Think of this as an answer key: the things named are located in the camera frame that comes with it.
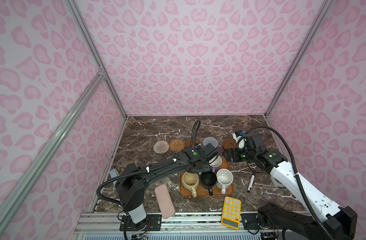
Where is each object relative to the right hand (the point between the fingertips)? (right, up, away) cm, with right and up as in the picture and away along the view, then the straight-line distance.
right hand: (230, 151), depth 77 cm
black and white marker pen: (+15, -19, +8) cm, 25 cm away
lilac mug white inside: (-6, -10, +14) cm, 18 cm away
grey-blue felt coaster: (-6, +4, +27) cm, 28 cm away
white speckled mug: (-1, -16, +8) cm, 18 cm away
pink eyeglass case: (-34, -27, +1) cm, 43 cm away
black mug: (-11, -17, +7) cm, 21 cm away
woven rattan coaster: (-30, 0, +26) cm, 39 cm away
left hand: (-13, -8, +2) cm, 15 cm away
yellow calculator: (0, -30, -2) cm, 30 cm away
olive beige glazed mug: (-21, -19, +9) cm, 29 cm away
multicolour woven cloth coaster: (-40, -1, +23) cm, 46 cm away
